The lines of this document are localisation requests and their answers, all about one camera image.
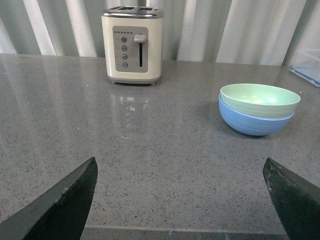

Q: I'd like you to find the blue bowl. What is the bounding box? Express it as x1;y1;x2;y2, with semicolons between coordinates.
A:
218;94;295;136

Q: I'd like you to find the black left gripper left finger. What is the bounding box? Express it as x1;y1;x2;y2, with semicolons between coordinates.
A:
0;157;98;240

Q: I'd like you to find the clear plastic food container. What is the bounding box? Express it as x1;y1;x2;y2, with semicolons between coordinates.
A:
290;49;320;87

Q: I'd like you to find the cream two-slot toaster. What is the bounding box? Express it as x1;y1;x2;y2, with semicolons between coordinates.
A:
101;6;164;85

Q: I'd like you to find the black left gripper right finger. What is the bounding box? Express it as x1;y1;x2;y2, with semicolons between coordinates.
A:
263;158;320;240

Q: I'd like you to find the white curtain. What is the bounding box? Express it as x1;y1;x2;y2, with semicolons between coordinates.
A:
0;0;320;66

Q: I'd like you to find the green bowl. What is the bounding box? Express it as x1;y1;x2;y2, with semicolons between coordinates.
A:
220;83;301;119

